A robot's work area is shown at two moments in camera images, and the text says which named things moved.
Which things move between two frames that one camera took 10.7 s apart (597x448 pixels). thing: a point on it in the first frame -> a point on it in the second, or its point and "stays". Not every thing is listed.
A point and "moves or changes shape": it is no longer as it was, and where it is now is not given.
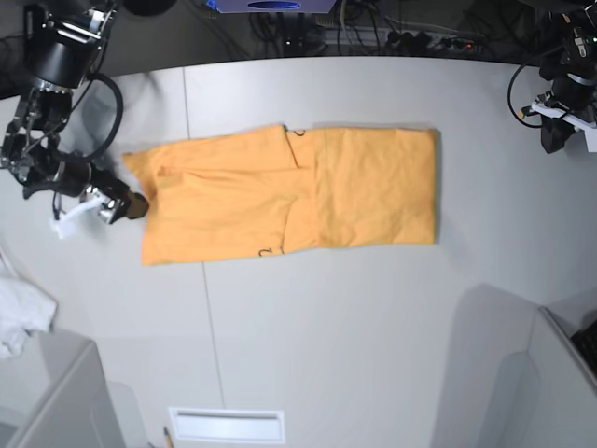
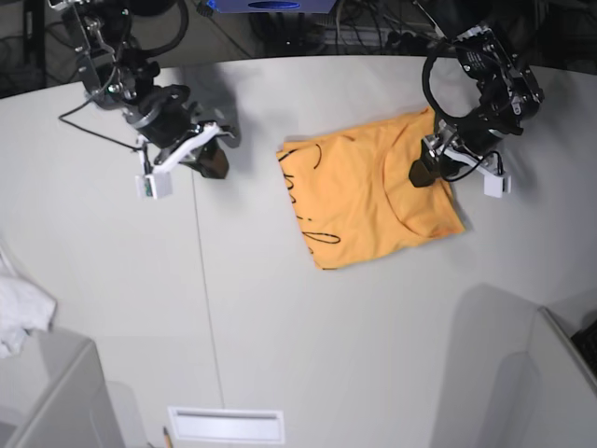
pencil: x=168 y=439 stays
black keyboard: x=586 y=342 stays
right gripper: x=575 y=93 -> x=474 y=136
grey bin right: x=520 y=380 stays
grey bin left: x=54 y=394 stays
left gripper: x=112 y=199 -> x=162 y=117
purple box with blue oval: x=275 y=6 stays
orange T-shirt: x=275 y=189 moves or changes shape
